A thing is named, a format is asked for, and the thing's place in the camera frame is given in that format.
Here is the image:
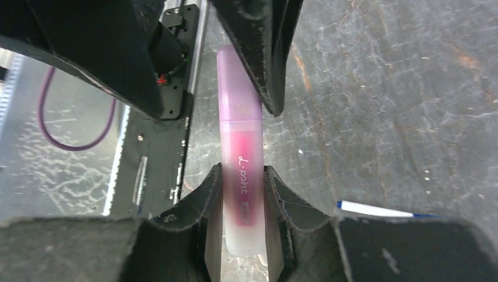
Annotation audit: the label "white cable duct strip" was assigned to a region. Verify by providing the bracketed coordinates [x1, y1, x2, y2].
[1, 53, 25, 133]

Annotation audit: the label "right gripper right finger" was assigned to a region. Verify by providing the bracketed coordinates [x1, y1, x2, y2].
[264, 166, 497, 281]

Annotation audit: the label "pink highlighter pen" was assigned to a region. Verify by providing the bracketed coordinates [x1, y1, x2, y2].
[217, 45, 265, 256]

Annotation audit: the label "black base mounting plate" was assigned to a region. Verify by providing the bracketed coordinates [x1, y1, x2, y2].
[103, 1, 206, 218]

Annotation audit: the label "blue white marker pen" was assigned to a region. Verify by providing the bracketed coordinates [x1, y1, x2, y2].
[337, 200, 439, 218]

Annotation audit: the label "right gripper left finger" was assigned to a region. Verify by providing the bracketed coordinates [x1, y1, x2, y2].
[1, 164, 223, 281]

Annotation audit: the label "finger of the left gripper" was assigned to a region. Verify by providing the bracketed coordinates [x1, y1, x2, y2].
[1, 0, 164, 119]
[211, 0, 303, 117]

